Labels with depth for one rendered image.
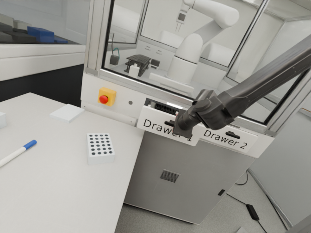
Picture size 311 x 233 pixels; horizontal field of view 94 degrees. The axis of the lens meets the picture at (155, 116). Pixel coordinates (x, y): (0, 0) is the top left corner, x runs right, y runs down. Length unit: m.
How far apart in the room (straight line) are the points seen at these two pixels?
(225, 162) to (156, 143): 0.42
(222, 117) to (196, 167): 0.60
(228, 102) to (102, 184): 0.43
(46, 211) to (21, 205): 0.06
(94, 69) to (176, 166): 0.71
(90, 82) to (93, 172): 0.44
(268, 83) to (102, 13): 0.63
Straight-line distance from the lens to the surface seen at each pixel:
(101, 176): 0.54
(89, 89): 0.82
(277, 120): 0.93
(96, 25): 0.76
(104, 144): 0.59
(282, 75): 0.44
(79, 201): 0.49
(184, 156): 0.91
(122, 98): 0.76
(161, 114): 0.63
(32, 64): 1.09
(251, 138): 0.90
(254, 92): 0.42
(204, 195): 1.18
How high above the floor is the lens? 1.18
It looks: 26 degrees down
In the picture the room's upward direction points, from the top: 20 degrees clockwise
